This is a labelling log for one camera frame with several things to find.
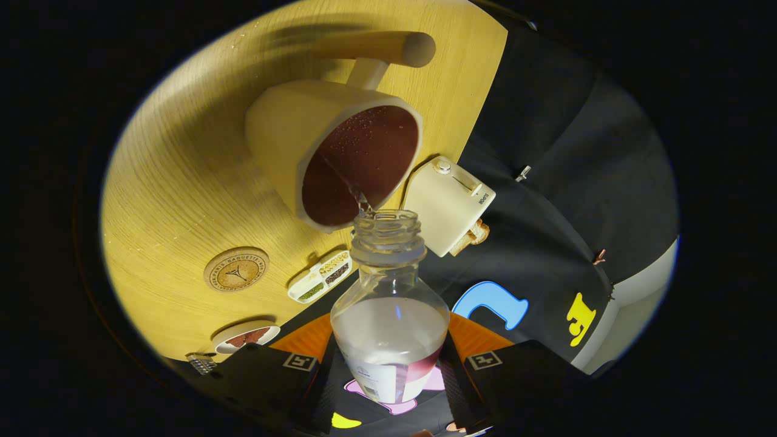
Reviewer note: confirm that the white divided seasoning dish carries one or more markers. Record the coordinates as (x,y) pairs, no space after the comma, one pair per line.
(318,278)

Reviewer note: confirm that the silver clip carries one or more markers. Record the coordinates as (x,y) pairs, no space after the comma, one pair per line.
(523,173)

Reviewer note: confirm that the black backdrop cloth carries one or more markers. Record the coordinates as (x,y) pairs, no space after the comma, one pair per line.
(564,152)

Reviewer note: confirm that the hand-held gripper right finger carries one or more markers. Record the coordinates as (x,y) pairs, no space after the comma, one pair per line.
(456,394)

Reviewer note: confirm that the round cork coaster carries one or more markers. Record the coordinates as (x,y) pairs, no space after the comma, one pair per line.
(236,270)

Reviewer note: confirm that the toasted bread slice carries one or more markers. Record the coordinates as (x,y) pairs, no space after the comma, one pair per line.
(462,244)
(481,232)

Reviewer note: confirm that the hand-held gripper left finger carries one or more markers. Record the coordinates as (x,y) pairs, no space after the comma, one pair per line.
(325,394)

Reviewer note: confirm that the pink clip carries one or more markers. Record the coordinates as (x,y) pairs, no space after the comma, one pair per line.
(600,257)

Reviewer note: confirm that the red meat patty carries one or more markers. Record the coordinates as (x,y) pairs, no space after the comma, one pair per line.
(249,338)

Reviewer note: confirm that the wooden table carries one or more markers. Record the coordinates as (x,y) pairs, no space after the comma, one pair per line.
(182,182)

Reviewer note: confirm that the clear plastic juice bottle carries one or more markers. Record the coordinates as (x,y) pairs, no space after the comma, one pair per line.
(388,334)

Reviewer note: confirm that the white round plate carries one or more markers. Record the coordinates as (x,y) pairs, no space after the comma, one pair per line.
(230,335)

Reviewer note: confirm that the cream toaster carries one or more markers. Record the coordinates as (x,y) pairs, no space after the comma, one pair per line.
(446,203)

